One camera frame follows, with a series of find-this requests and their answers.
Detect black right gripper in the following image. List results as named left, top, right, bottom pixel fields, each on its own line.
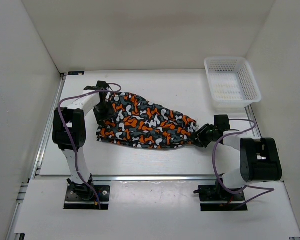
left=188, top=123, right=218, bottom=148

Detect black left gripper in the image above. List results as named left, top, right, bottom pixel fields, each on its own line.
left=92, top=101, right=117, bottom=127

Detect orange camouflage shorts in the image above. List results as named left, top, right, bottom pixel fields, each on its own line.
left=96, top=92, right=197, bottom=150

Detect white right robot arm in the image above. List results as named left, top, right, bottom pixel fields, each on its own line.
left=195, top=123, right=283, bottom=200

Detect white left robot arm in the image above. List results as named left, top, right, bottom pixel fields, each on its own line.
left=52, top=90, right=110, bottom=203

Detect white plastic basket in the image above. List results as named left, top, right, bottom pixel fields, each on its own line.
left=204, top=56, right=262, bottom=109

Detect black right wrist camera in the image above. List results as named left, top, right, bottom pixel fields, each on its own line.
left=214, top=114, right=231, bottom=131

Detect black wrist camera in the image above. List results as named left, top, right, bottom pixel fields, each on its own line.
left=83, top=81, right=110, bottom=91
left=214, top=114, right=231, bottom=131

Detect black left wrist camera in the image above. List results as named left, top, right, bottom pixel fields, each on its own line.
left=83, top=81, right=110, bottom=91

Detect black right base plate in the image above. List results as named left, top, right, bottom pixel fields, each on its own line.
left=193, top=185, right=248, bottom=212

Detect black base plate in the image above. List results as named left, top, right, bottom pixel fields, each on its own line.
left=63, top=185, right=111, bottom=211
left=193, top=185, right=248, bottom=212

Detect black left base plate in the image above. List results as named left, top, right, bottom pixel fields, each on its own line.
left=63, top=185, right=111, bottom=211

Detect aluminium table frame rail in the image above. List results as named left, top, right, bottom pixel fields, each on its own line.
left=8, top=70, right=300, bottom=240

